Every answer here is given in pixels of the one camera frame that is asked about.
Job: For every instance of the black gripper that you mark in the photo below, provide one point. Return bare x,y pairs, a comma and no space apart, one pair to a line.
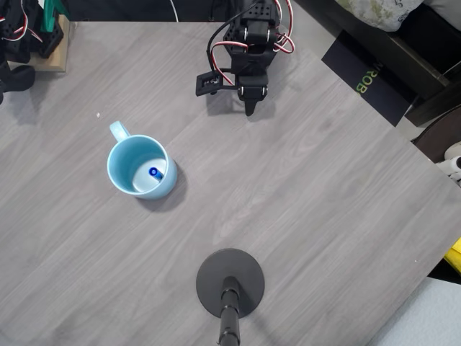
253,92

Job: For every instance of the small blue-capped cylinder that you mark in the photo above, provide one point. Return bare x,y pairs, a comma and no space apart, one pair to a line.
155,173

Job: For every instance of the black idle robot arm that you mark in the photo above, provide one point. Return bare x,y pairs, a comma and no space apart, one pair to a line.
18,32

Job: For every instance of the light blue mug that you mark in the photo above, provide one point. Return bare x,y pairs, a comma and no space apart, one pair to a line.
144,187

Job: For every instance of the black box green letters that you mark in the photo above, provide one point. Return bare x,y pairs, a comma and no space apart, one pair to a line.
374,83

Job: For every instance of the floral white pillow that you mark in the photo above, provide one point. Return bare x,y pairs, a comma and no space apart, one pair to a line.
381,12

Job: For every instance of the dark brown curved object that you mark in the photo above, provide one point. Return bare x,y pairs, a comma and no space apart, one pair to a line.
437,138

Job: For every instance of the wooden base board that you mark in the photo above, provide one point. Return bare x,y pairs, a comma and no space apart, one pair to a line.
59,61

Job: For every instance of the white plastic device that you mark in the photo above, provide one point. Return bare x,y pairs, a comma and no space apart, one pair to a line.
454,167

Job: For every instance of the green clamp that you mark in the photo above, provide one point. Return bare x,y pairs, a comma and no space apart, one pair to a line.
48,16

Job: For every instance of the yellow object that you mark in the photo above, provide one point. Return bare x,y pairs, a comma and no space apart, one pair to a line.
455,256

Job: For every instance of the light grey cushion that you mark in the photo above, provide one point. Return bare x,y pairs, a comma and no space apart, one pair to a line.
425,317

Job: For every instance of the black gripper camera mount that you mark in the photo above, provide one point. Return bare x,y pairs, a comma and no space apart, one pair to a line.
207,84

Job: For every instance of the black round camera stand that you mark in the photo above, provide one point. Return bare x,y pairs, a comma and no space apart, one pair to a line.
230,281

